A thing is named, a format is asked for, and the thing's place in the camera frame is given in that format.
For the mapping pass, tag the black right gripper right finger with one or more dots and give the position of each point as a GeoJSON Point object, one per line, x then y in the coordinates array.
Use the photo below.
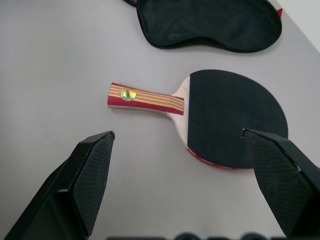
{"type": "Point", "coordinates": [287, 180]}

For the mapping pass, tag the red and black pouch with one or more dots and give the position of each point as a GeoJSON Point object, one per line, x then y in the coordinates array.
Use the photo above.
{"type": "Point", "coordinates": [205, 22]}

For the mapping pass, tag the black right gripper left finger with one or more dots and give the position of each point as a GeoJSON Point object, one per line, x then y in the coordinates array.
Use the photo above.
{"type": "Point", "coordinates": [75, 190]}

